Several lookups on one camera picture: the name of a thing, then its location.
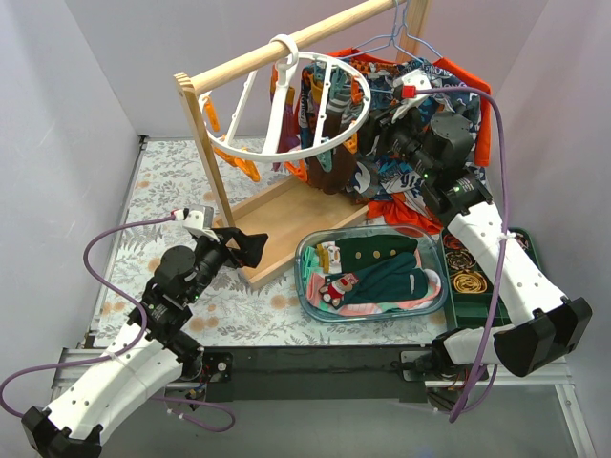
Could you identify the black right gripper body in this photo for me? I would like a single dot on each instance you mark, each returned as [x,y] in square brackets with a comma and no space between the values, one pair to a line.
[378,131]

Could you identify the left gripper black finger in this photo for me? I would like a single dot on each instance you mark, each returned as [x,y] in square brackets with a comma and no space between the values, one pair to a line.
[254,246]
[229,242]

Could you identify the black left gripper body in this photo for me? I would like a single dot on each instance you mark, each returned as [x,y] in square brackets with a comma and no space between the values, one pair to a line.
[228,244]

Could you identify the teal clothespin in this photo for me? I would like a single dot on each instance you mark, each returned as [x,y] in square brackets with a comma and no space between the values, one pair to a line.
[325,159]

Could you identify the green sock yellow dots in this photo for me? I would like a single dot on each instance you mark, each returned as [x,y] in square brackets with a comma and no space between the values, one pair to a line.
[352,254]

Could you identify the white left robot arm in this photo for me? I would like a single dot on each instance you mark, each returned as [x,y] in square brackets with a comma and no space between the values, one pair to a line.
[150,351]

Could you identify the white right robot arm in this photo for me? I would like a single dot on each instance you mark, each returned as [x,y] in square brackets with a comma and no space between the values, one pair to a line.
[545,324]

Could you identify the wooden drying rack stand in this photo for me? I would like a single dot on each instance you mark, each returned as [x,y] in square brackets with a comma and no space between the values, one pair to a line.
[289,209]

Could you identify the patterned blue orange shorts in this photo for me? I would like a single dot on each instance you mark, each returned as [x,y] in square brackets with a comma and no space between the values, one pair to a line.
[447,136]

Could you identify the floral table mat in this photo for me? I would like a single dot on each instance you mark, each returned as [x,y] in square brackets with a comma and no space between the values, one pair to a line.
[230,313]

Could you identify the brown striped-cuff sock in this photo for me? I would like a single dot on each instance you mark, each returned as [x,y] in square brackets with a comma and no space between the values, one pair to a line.
[343,165]

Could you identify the reindeer sock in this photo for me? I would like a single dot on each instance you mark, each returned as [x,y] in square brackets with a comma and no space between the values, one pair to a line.
[336,292]

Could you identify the clear glass sock container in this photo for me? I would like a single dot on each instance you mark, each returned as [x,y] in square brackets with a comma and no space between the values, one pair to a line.
[310,277]

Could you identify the yellow orange clothespin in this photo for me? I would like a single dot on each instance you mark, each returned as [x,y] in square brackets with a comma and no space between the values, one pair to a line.
[210,111]

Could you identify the purple yellow-cuff sock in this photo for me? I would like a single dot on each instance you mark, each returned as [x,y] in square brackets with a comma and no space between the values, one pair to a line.
[289,139]

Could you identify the dark teal sock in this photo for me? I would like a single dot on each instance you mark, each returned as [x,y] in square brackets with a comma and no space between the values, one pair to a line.
[393,280]

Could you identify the dark green compartment tray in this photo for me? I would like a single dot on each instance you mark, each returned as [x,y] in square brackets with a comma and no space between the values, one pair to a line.
[471,291]

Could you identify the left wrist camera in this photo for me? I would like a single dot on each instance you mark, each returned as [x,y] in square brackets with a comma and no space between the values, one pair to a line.
[197,221]

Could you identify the blue wire clothes hanger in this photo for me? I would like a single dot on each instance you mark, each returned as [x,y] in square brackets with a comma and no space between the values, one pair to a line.
[409,19]

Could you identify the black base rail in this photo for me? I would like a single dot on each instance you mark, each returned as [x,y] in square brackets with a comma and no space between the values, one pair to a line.
[321,373]

